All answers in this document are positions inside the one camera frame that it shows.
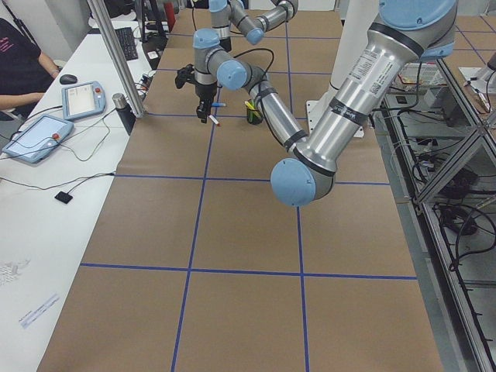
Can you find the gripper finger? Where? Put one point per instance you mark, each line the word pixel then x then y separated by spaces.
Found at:
pixel 207 110
pixel 200 111

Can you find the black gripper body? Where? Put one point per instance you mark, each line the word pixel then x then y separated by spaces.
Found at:
pixel 204 91

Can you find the red capped marker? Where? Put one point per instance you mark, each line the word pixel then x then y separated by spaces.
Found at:
pixel 214 120

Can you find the yellow highlighter pen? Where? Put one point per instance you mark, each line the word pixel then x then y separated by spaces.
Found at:
pixel 250 106

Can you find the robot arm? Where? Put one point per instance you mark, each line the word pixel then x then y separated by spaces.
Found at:
pixel 400 32
pixel 225 14

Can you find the black mesh pen cup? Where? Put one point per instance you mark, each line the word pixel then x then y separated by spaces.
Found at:
pixel 250 119

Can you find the black water bottle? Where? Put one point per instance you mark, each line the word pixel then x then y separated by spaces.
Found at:
pixel 124 111

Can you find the black keyboard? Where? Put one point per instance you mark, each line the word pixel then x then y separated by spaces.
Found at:
pixel 127 42

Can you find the far teach pendant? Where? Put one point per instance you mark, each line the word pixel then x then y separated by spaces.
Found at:
pixel 83 100

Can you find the teach pendant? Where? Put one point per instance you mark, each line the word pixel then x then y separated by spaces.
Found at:
pixel 39 139
pixel 83 100

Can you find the black computer mouse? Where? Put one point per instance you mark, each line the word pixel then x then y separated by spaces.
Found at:
pixel 68 79

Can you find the small black square pad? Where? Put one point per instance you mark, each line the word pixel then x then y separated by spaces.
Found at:
pixel 63 197

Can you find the near teach pendant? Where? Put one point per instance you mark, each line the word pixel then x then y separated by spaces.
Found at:
pixel 39 139

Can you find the seated person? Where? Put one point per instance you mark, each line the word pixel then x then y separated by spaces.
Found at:
pixel 26 71

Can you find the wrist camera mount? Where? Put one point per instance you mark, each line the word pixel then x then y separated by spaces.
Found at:
pixel 185 75

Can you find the aluminium frame post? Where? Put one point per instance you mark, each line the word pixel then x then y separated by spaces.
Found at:
pixel 104 22

